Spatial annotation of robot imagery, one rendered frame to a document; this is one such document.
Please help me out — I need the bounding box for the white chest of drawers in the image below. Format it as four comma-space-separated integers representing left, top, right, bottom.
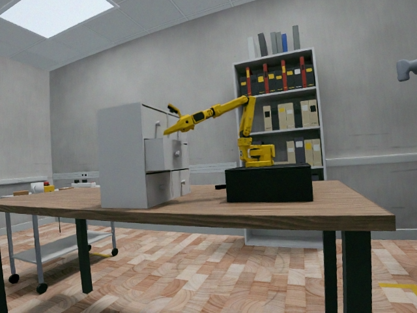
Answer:
96, 102, 191, 209

